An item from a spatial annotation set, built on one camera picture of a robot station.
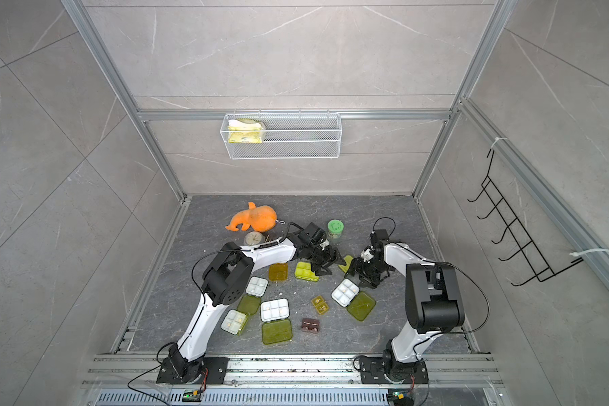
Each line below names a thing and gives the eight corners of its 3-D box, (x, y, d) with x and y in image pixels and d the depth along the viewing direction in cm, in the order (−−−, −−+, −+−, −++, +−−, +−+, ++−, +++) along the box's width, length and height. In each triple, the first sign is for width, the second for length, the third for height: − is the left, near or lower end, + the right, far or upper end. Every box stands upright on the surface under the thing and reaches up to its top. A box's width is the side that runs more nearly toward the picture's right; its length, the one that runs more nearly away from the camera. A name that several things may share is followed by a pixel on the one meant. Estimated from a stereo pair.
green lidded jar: (328, 240, 106) (328, 232, 102) (327, 226, 111) (328, 218, 106) (343, 240, 106) (344, 232, 102) (341, 226, 111) (343, 218, 106)
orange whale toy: (231, 230, 110) (226, 218, 103) (241, 210, 117) (237, 198, 110) (272, 237, 107) (270, 225, 101) (280, 217, 114) (278, 205, 108)
